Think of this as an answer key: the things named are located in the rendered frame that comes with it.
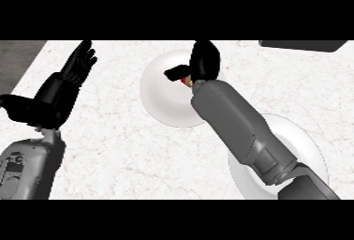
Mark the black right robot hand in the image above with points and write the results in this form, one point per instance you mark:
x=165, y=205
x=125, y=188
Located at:
x=205, y=62

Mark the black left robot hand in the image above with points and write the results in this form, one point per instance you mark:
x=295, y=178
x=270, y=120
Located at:
x=54, y=97

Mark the red cupcake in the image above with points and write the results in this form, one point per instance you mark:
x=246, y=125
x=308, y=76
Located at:
x=186, y=82

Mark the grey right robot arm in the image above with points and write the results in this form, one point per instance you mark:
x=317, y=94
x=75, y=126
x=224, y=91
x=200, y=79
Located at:
x=243, y=131

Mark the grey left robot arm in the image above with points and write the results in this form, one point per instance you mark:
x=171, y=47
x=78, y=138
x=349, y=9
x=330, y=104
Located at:
x=25, y=168

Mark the white round plate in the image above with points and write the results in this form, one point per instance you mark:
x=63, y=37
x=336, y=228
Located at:
x=299, y=146
x=165, y=90

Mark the dark grey flat appliance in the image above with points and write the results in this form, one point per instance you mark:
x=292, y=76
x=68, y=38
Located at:
x=301, y=45

